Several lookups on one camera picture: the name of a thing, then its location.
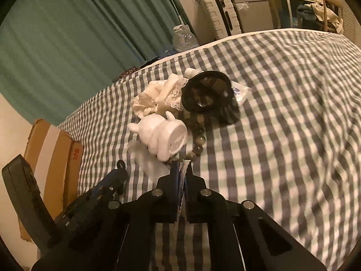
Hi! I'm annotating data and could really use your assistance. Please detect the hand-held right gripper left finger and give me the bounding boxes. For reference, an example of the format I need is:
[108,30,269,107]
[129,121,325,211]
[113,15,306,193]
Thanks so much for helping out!
[31,161,182,271]

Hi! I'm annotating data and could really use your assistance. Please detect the clear plastic bag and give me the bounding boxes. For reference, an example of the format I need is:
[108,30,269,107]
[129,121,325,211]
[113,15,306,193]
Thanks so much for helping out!
[127,141,172,181]

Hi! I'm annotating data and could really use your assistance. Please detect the brown bead bracelet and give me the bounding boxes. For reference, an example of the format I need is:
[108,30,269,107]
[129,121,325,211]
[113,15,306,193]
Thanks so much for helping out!
[169,113,208,164]

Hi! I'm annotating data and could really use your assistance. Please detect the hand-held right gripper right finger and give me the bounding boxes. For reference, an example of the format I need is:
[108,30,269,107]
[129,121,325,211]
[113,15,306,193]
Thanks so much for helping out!
[184,161,328,271]

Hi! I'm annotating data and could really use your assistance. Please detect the wooden chair with clothes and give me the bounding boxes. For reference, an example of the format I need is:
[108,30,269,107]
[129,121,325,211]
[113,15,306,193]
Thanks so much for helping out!
[310,0,345,34]

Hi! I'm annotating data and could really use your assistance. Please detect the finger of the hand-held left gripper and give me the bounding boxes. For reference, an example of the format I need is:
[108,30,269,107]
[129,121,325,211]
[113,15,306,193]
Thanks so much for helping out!
[90,160,128,201]

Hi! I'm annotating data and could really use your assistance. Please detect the white suitcase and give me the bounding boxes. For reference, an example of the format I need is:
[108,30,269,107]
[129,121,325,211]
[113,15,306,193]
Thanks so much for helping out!
[199,0,243,41]

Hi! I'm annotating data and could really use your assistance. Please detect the white tissue pack blue print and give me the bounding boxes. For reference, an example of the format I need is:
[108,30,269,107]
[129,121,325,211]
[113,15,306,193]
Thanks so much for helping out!
[230,79,252,107]

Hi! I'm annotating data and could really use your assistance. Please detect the cream lace cloth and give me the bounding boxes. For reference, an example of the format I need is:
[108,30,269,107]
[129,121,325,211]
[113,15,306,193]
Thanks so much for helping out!
[131,73,190,117]

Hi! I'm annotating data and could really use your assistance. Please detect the green curtain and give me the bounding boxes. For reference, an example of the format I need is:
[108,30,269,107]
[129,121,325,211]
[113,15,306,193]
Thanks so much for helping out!
[0,0,195,126]

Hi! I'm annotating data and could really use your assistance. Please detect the small white bottle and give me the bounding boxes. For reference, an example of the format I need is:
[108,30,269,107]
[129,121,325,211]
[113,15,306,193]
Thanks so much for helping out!
[185,68,204,79]

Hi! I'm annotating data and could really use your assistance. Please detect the brown cardboard box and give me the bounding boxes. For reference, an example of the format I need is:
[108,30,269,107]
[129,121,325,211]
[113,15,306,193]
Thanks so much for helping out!
[18,119,83,242]

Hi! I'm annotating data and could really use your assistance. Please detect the white rabbit figurine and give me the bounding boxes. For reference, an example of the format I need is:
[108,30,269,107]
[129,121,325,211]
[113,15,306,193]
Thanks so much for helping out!
[127,111,188,163]

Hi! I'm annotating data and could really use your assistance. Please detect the large clear water bottle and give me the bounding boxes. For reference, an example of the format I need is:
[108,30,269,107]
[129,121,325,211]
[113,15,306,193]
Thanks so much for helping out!
[172,25,199,53]

